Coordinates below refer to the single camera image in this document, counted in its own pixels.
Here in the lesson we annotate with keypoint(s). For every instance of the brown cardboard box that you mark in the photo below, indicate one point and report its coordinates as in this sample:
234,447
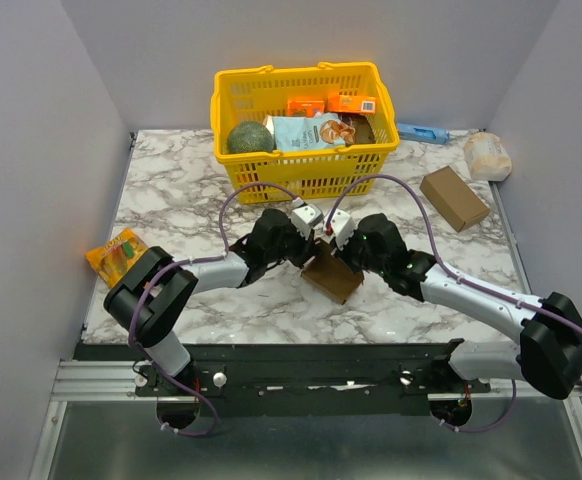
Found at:
330,275
453,199

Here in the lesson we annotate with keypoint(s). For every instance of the yellow plastic shopping basket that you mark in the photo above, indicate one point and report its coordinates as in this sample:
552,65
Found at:
259,94

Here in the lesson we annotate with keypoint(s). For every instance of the beige wrapped bread bag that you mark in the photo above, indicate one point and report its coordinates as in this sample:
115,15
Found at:
487,158

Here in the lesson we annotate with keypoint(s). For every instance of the light blue snack bag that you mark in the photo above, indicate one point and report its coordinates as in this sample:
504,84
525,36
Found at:
293,134

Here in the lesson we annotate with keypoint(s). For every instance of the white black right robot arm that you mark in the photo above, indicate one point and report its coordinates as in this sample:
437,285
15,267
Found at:
543,344

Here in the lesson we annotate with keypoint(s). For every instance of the orange gummy candy bag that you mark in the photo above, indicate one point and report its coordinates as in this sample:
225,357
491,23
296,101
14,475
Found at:
113,260

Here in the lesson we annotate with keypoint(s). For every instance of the blue tissue packet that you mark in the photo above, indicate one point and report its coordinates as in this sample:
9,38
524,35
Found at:
432,135

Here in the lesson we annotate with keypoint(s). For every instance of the folded brown cardboard box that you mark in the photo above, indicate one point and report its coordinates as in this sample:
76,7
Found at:
453,199

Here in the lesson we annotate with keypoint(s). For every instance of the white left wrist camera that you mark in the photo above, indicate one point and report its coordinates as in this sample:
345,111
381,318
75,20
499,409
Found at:
305,217

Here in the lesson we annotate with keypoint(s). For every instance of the orange snack box right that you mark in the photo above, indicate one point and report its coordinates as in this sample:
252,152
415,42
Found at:
352,104

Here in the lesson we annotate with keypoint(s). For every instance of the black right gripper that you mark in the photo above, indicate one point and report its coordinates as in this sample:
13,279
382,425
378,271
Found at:
344,255

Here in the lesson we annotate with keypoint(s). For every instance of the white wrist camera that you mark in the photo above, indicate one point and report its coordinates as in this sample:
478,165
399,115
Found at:
305,217
340,226

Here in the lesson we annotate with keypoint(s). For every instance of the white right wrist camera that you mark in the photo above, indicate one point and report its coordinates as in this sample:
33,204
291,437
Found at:
340,226

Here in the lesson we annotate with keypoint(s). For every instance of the green round melon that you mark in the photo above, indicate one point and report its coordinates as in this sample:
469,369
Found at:
249,137

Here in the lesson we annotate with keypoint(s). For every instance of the dark brown snack packet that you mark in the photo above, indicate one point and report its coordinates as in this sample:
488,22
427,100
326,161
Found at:
361,130

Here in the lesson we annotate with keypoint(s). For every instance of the orange snack box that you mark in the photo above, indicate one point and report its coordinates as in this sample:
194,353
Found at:
352,104
305,107

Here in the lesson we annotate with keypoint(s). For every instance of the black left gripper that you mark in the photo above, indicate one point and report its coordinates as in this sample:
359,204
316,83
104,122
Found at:
307,248

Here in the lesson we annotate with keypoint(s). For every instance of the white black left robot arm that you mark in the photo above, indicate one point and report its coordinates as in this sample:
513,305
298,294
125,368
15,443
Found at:
149,299

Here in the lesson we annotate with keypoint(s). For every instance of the orange snack box left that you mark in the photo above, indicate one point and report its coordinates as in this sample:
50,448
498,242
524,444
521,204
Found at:
305,107

